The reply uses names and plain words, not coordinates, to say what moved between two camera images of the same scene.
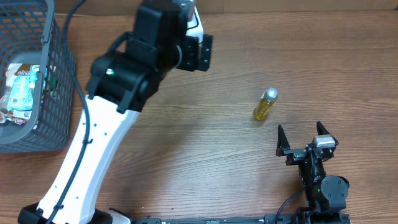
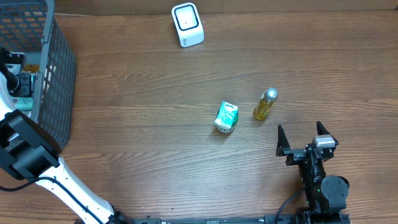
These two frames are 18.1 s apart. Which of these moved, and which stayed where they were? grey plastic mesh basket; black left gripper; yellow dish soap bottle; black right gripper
Moved: black left gripper
Stayed: yellow dish soap bottle; black right gripper; grey plastic mesh basket
